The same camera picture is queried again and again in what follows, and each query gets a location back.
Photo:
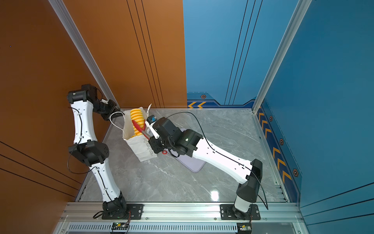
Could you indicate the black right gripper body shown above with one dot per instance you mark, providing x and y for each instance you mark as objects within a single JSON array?
[{"x": 158, "y": 144}]

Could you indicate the aluminium corner post right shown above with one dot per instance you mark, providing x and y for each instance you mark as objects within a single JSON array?
[{"x": 289, "y": 34}]

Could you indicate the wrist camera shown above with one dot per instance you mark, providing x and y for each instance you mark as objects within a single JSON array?
[
  {"x": 90, "y": 90},
  {"x": 150, "y": 121}
]

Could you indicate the red metal tongs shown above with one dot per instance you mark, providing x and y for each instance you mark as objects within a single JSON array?
[{"x": 140, "y": 129}]

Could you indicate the right controller board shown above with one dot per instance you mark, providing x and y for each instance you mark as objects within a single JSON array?
[{"x": 244, "y": 228}]

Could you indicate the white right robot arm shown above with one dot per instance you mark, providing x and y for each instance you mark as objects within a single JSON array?
[{"x": 247, "y": 173}]

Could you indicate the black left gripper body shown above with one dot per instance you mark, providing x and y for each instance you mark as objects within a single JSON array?
[{"x": 106, "y": 110}]

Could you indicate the aluminium corner post left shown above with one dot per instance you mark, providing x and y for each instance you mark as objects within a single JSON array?
[{"x": 68, "y": 23}]

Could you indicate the left controller board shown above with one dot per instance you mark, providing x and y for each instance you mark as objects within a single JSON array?
[{"x": 120, "y": 227}]

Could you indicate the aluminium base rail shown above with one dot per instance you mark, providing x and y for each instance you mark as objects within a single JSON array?
[{"x": 182, "y": 218}]

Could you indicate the lilac serving tray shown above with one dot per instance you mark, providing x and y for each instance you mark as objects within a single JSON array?
[{"x": 192, "y": 163}]

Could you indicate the aluminium corner post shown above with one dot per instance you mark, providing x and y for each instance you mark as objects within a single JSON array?
[
  {"x": 289, "y": 34},
  {"x": 68, "y": 23}
]

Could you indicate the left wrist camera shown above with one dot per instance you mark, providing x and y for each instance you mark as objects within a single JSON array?
[{"x": 90, "y": 90}]

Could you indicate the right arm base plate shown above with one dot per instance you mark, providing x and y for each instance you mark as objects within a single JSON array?
[{"x": 229, "y": 212}]

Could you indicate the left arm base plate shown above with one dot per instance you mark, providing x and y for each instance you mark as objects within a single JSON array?
[{"x": 132, "y": 212}]

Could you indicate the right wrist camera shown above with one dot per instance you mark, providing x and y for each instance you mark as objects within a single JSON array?
[{"x": 150, "y": 121}]

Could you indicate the white printed paper bag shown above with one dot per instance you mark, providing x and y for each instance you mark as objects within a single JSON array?
[{"x": 138, "y": 144}]

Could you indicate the controller board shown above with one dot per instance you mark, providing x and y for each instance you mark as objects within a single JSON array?
[
  {"x": 244, "y": 228},
  {"x": 120, "y": 227}
]

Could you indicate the striped long bread loaf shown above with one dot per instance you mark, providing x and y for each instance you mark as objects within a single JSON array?
[{"x": 137, "y": 115}]

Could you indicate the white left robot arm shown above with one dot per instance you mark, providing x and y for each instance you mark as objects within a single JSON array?
[{"x": 94, "y": 154}]

